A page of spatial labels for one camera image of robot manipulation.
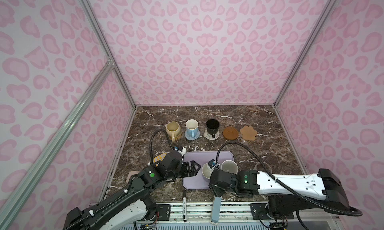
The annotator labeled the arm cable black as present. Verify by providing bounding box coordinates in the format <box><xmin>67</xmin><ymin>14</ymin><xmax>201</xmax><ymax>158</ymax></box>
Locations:
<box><xmin>62</xmin><ymin>129</ymin><xmax>175</xmax><ymax>230</ymax></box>
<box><xmin>215</xmin><ymin>141</ymin><xmax>363</xmax><ymax>217</ymax></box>

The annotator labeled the aluminium frame strut left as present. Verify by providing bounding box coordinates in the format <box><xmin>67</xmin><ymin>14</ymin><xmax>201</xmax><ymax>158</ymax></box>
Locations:
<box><xmin>1</xmin><ymin>61</ymin><xmax>115</xmax><ymax>230</ymax></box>

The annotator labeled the aluminium frame post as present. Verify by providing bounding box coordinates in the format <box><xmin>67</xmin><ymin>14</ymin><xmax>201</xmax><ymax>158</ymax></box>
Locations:
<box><xmin>78</xmin><ymin>0</ymin><xmax>137</xmax><ymax>110</ymax></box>
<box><xmin>274</xmin><ymin>0</ymin><xmax>339</xmax><ymax>109</ymax></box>

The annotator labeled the woven rattan coaster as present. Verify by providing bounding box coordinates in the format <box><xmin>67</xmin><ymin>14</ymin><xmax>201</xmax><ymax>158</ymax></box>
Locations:
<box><xmin>171</xmin><ymin>134</ymin><xmax>182</xmax><ymax>142</ymax></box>

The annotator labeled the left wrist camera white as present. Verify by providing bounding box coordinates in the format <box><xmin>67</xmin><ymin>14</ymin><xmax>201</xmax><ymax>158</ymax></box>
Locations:
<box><xmin>174</xmin><ymin>145</ymin><xmax>186</xmax><ymax>155</ymax></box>

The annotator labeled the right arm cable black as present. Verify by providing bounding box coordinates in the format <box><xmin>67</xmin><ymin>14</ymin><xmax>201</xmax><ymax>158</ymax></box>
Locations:
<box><xmin>215</xmin><ymin>141</ymin><xmax>363</xmax><ymax>217</ymax></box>

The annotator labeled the brown round wooden coaster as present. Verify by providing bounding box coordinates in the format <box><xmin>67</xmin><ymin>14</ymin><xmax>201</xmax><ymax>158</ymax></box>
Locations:
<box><xmin>223</xmin><ymin>127</ymin><xmax>239</xmax><ymax>141</ymax></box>

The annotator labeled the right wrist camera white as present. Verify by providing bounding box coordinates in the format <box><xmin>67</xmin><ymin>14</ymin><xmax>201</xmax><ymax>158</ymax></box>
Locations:
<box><xmin>207</xmin><ymin>159</ymin><xmax>216</xmax><ymax>170</ymax></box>

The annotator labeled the aluminium frame post back left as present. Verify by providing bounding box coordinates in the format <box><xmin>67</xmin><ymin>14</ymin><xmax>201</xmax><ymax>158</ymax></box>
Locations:
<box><xmin>78</xmin><ymin>0</ymin><xmax>137</xmax><ymax>110</ymax></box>

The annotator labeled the light blue long box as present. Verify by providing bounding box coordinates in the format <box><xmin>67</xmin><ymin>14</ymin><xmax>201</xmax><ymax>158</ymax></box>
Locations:
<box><xmin>210</xmin><ymin>197</ymin><xmax>222</xmax><ymax>225</ymax></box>

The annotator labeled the multicolour woven coaster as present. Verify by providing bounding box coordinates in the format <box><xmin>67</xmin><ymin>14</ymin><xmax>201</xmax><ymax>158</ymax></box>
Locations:
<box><xmin>204</xmin><ymin>130</ymin><xmax>220</xmax><ymax>141</ymax></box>

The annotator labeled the black marker pen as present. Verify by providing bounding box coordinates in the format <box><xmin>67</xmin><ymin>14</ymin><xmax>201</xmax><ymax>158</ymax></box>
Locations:
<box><xmin>183</xmin><ymin>189</ymin><xmax>187</xmax><ymax>223</ymax></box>

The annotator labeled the black mug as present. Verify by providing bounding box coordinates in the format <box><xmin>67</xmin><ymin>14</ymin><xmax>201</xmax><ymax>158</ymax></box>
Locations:
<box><xmin>206</xmin><ymin>119</ymin><xmax>220</xmax><ymax>135</ymax></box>

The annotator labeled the lilac plastic tray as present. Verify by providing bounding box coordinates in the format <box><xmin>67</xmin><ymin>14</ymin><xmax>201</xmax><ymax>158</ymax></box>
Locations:
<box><xmin>183</xmin><ymin>151</ymin><xmax>217</xmax><ymax>190</ymax></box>

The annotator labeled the yellow calculator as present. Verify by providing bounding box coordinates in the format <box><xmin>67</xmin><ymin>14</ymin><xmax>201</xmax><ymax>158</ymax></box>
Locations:
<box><xmin>153</xmin><ymin>153</ymin><xmax>167</xmax><ymax>164</ymax></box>

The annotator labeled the blue grey rope coaster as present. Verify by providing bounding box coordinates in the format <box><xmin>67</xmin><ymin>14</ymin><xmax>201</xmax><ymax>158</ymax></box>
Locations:
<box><xmin>184</xmin><ymin>129</ymin><xmax>201</xmax><ymax>141</ymax></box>

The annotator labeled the beige glazed ceramic mug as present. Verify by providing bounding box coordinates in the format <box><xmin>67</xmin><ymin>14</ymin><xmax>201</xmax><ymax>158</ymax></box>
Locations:
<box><xmin>166</xmin><ymin>122</ymin><xmax>181</xmax><ymax>140</ymax></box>

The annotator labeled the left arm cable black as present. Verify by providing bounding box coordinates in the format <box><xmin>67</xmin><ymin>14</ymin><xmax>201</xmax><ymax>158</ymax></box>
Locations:
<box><xmin>62</xmin><ymin>129</ymin><xmax>175</xmax><ymax>230</ymax></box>

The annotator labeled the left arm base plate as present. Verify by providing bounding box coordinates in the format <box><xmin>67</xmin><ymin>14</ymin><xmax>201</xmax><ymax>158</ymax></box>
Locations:
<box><xmin>141</xmin><ymin>204</ymin><xmax>171</xmax><ymax>222</ymax></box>

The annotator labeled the white mug light blue outside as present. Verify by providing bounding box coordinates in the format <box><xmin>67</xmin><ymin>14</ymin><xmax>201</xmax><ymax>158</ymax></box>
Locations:
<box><xmin>186</xmin><ymin>119</ymin><xmax>199</xmax><ymax>139</ymax></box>

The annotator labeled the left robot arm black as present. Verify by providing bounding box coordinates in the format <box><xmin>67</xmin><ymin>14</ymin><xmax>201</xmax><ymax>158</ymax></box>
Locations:
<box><xmin>64</xmin><ymin>151</ymin><xmax>201</xmax><ymax>230</ymax></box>

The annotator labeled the aluminium front rail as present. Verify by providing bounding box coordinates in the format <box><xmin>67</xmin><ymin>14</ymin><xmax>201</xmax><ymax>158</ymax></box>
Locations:
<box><xmin>80</xmin><ymin>199</ymin><xmax>344</xmax><ymax>230</ymax></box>

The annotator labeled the aluminium frame post back right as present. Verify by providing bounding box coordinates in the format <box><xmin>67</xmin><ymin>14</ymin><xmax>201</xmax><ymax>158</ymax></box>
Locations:
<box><xmin>274</xmin><ymin>0</ymin><xmax>339</xmax><ymax>109</ymax></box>

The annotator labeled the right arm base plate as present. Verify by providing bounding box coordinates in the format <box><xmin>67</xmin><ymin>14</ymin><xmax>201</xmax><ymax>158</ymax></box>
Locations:
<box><xmin>250</xmin><ymin>203</ymin><xmax>295</xmax><ymax>222</ymax></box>

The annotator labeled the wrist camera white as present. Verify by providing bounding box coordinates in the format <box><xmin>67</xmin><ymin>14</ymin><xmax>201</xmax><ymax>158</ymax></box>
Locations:
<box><xmin>207</xmin><ymin>159</ymin><xmax>216</xmax><ymax>170</ymax></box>
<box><xmin>174</xmin><ymin>145</ymin><xmax>186</xmax><ymax>155</ymax></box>

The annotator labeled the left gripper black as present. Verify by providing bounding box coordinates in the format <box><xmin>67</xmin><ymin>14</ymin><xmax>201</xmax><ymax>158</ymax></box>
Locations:
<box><xmin>166</xmin><ymin>159</ymin><xmax>202</xmax><ymax>181</ymax></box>

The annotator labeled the clear tape roll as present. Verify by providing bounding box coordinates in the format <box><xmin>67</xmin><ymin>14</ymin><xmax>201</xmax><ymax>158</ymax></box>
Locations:
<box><xmin>254</xmin><ymin>163</ymin><xmax>272</xmax><ymax>173</ymax></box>

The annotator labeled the paw shaped cork coaster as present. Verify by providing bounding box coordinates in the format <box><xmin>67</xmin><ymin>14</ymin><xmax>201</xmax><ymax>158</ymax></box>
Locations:
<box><xmin>240</xmin><ymin>126</ymin><xmax>258</xmax><ymax>142</ymax></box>

